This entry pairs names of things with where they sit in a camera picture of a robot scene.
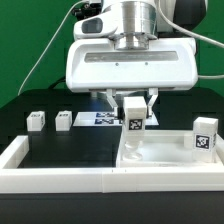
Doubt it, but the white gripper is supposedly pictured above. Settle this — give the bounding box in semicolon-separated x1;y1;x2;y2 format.
66;38;198;118

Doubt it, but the white square table top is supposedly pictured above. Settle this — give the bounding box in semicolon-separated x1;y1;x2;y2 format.
116;130;224;169

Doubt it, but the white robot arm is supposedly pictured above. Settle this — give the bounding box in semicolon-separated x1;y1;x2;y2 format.
66;0;224;118

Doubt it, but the white sheet with tags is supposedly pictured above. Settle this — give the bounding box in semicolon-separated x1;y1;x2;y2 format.
72;111;160;127

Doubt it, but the white U-shaped fence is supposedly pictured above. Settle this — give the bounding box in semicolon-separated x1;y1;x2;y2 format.
0;135;224;194

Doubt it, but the black cable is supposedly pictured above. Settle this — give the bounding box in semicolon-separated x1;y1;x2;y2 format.
48;75;67;90

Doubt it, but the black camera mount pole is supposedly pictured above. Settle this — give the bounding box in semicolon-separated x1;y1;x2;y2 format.
71;3;101;21

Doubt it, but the white cable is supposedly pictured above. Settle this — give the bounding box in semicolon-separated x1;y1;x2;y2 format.
17;0;88;97

